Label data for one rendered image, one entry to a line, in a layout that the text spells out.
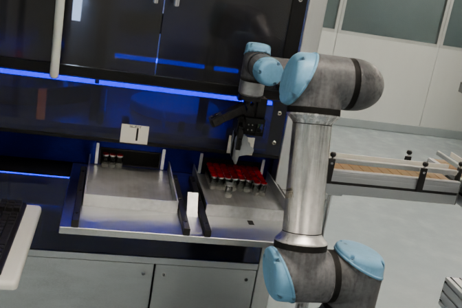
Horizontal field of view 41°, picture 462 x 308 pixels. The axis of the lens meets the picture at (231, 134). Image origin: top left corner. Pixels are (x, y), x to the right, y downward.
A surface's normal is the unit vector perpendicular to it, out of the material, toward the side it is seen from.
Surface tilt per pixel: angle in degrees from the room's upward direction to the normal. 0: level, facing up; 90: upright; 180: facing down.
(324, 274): 56
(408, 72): 90
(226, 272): 90
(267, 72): 90
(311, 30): 90
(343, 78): 69
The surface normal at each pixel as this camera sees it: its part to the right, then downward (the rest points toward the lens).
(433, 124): 0.17, 0.29
